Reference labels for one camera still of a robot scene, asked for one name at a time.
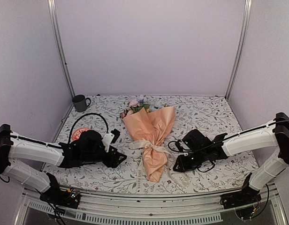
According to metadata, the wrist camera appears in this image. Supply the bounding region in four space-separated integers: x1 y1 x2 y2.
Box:
175 140 188 156
102 129 120 152

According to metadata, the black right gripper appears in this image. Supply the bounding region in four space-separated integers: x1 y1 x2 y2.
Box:
173 149 207 173

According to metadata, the right arm base board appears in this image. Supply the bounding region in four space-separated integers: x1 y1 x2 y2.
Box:
220 191 261 220

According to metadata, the dark grey mug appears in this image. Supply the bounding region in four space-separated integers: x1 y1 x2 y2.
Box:
72 94 91 113

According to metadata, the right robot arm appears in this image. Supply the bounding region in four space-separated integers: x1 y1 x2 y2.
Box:
173 112 289 204

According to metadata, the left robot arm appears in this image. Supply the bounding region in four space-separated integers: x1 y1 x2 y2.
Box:
0 124 127 203

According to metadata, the pale pink white flower stem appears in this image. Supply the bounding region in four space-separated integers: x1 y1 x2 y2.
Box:
127 99 141 115

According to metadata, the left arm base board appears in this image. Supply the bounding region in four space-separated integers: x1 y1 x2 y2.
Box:
40 187 81 209

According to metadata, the white lace ribbon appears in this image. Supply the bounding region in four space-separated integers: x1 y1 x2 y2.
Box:
129 140 190 188

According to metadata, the blue fake flower stem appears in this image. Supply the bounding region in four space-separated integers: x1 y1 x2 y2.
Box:
137 95 166 113

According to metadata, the right aluminium frame post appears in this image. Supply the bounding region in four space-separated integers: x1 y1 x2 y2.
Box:
225 0 252 102

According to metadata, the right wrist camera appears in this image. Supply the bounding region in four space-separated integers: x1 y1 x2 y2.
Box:
175 140 188 156

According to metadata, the beige wrapping paper sheet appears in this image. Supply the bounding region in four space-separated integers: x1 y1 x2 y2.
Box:
122 105 177 183

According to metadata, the aluminium frame post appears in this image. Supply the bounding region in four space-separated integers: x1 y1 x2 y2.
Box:
225 0 252 102
47 0 75 98

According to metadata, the left aluminium frame post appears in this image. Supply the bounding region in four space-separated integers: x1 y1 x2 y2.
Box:
47 0 75 98

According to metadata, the red white patterned dish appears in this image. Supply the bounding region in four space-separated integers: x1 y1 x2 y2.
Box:
71 127 90 141

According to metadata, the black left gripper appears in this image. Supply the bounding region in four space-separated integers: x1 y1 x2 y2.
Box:
82 146 127 168

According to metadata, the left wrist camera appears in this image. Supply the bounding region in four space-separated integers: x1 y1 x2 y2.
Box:
102 129 120 152

